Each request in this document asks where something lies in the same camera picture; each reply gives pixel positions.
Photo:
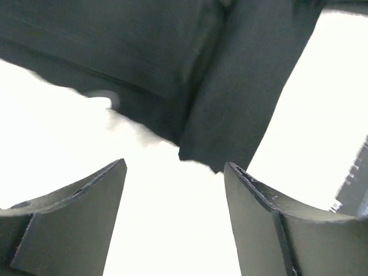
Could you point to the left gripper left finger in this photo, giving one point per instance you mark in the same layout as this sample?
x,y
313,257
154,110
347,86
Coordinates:
x,y
66,232

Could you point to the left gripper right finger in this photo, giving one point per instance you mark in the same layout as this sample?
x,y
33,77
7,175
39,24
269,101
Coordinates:
x,y
276,235

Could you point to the black daisy t-shirt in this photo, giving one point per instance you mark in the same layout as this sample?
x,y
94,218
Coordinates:
x,y
205,75

